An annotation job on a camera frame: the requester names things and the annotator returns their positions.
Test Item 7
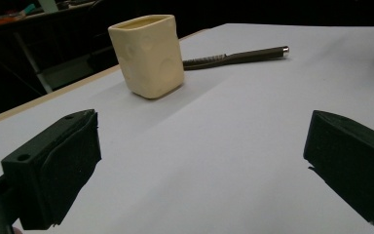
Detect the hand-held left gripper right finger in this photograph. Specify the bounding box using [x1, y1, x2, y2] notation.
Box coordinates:
[303, 109, 374, 232]

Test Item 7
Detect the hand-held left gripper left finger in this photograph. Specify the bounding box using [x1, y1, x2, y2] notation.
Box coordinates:
[0, 108, 102, 231]

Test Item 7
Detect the wooden desk top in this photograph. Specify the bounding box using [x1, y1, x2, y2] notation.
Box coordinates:
[0, 0, 98, 32]

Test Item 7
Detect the white desk leg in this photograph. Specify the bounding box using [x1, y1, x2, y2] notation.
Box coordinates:
[13, 32, 94, 96]

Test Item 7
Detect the white table cover sheet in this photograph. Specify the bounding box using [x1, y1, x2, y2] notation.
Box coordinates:
[0, 22, 374, 234]

